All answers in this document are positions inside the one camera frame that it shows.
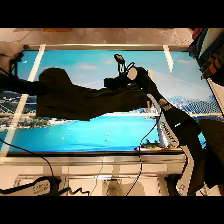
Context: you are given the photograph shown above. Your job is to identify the dark green pants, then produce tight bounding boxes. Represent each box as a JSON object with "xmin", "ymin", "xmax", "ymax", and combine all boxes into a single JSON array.
[{"xmin": 35, "ymin": 66, "xmax": 153, "ymax": 122}]

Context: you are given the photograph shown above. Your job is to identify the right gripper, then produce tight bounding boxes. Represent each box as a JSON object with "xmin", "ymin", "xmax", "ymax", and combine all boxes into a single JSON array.
[{"xmin": 103, "ymin": 75, "xmax": 136, "ymax": 90}]

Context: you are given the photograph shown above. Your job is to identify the black cable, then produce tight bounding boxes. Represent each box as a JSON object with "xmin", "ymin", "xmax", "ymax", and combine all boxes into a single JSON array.
[
  {"xmin": 61, "ymin": 186, "xmax": 92, "ymax": 197},
  {"xmin": 0, "ymin": 137, "xmax": 56, "ymax": 183},
  {"xmin": 125, "ymin": 109, "xmax": 165, "ymax": 197}
]

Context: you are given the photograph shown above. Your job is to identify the black garment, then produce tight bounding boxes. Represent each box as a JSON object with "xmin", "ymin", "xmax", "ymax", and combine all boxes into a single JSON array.
[{"xmin": 199, "ymin": 118, "xmax": 224, "ymax": 190}]

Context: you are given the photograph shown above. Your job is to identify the heap of clothes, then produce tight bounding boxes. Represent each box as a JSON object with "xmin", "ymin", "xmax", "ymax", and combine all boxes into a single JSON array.
[{"xmin": 187, "ymin": 27, "xmax": 224, "ymax": 88}]

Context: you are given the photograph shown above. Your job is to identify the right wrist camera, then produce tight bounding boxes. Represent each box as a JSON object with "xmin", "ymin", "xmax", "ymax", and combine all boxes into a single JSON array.
[{"xmin": 113, "ymin": 53, "xmax": 128, "ymax": 76}]

